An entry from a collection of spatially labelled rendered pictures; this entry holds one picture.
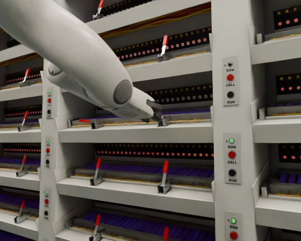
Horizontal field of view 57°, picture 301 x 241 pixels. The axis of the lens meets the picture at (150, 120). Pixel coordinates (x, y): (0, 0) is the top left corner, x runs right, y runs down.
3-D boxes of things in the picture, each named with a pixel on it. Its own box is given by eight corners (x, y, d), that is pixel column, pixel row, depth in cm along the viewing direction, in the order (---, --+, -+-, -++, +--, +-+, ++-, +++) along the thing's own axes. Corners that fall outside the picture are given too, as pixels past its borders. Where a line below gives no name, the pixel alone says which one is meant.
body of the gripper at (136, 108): (92, 109, 65) (122, 123, 73) (127, 106, 59) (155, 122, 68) (98, 80, 67) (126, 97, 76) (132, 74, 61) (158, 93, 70)
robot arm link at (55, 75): (130, 77, 58) (102, 67, 64) (84, 44, 48) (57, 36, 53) (112, 113, 58) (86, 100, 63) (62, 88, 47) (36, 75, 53)
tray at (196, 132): (215, 143, 72) (210, 106, 70) (59, 142, 104) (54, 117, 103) (236, 125, 88) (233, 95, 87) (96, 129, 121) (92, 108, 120)
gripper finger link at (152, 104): (130, 101, 65) (130, 109, 71) (163, 106, 65) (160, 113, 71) (131, 96, 66) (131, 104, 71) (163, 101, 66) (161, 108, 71)
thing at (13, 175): (42, 191, 108) (34, 158, 106) (-33, 180, 141) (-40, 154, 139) (80, 172, 125) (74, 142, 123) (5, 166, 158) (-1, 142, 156)
